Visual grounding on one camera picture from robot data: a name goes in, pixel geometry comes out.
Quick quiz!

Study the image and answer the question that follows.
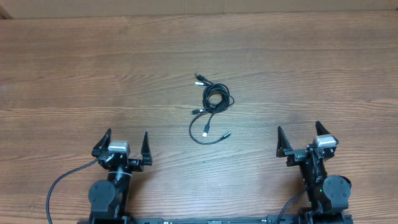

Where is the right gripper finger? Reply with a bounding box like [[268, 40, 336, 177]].
[[315, 121, 330, 136], [276, 126, 293, 157]]

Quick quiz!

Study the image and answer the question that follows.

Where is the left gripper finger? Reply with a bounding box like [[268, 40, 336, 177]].
[[91, 128, 111, 157], [141, 131, 152, 166]]

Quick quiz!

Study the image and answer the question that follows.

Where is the black USB cable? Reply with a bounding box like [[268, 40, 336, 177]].
[[188, 110, 232, 146], [190, 72, 235, 138]]

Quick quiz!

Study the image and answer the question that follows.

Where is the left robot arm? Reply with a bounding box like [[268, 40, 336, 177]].
[[88, 129, 152, 223]]

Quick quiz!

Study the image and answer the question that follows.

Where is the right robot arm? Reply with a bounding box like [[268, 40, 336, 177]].
[[276, 121, 353, 224]]

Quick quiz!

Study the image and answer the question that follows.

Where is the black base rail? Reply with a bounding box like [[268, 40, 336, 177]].
[[77, 213, 354, 224]]

